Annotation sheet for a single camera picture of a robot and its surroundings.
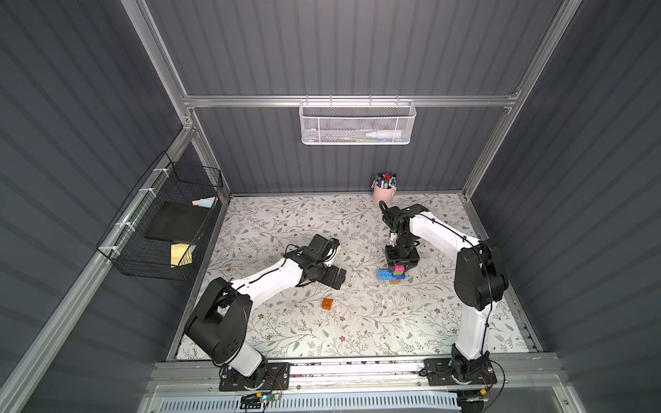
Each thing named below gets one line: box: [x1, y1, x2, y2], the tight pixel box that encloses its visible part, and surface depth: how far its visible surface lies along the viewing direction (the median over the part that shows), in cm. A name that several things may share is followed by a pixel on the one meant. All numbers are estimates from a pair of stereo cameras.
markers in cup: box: [370, 172, 397, 190], surface depth 111 cm
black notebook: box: [144, 201, 211, 243], surface depth 75 cm
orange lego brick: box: [321, 297, 334, 311], surface depth 88 cm
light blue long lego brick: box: [377, 270, 406, 281], surface depth 91 cm
